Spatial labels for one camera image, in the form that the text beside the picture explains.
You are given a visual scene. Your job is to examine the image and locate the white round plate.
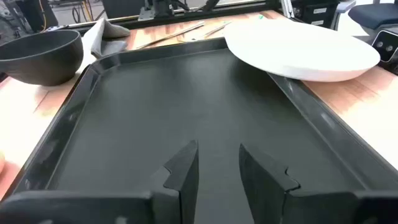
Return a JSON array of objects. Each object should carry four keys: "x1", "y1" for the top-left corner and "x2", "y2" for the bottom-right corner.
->
[{"x1": 223, "y1": 19, "x2": 381, "y2": 83}]

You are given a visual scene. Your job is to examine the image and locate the knife with teal patterned handle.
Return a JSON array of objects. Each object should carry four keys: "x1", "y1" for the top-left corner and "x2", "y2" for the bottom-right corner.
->
[{"x1": 135, "y1": 21, "x2": 206, "y2": 50}]

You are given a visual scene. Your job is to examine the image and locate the black plastic serving tray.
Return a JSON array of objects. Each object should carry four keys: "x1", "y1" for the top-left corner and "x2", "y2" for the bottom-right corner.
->
[{"x1": 0, "y1": 37, "x2": 398, "y2": 224}]

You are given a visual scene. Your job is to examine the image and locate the dark blue office chair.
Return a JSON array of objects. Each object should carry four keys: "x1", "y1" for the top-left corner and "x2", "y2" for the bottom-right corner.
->
[{"x1": 335, "y1": 0, "x2": 398, "y2": 35}]

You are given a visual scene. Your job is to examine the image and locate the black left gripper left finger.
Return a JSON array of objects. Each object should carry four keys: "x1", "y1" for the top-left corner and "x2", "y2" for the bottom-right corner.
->
[{"x1": 150, "y1": 139, "x2": 200, "y2": 224}]

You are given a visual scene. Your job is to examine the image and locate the yellow cable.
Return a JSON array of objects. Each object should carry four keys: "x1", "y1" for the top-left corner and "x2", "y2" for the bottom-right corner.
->
[{"x1": 37, "y1": 0, "x2": 48, "y2": 31}]

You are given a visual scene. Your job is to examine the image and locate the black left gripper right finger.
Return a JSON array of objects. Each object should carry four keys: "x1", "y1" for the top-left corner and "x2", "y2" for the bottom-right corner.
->
[{"x1": 238, "y1": 143, "x2": 301, "y2": 224}]

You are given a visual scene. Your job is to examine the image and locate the grey cloth napkin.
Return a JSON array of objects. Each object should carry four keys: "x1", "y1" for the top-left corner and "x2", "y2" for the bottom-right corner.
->
[{"x1": 82, "y1": 17, "x2": 131, "y2": 59}]

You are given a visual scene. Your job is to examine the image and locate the black equipment box white labels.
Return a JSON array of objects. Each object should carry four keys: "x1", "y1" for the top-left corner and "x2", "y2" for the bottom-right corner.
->
[{"x1": 291, "y1": 0, "x2": 340, "y2": 29}]

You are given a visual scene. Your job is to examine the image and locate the black equipment cart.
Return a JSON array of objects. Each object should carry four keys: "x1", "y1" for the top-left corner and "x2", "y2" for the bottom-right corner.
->
[{"x1": 14, "y1": 0, "x2": 59, "y2": 32}]

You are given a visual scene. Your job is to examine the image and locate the black bowl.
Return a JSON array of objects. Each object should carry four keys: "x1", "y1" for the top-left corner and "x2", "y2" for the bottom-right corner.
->
[{"x1": 0, "y1": 29, "x2": 84, "y2": 87}]

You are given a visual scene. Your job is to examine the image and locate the black aluminium table frame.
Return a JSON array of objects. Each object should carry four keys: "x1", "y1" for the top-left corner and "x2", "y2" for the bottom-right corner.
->
[{"x1": 43, "y1": 0, "x2": 280, "y2": 35}]

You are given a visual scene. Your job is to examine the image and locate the black depth camera box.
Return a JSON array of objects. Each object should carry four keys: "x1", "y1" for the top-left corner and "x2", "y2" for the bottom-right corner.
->
[{"x1": 371, "y1": 29, "x2": 398, "y2": 65}]

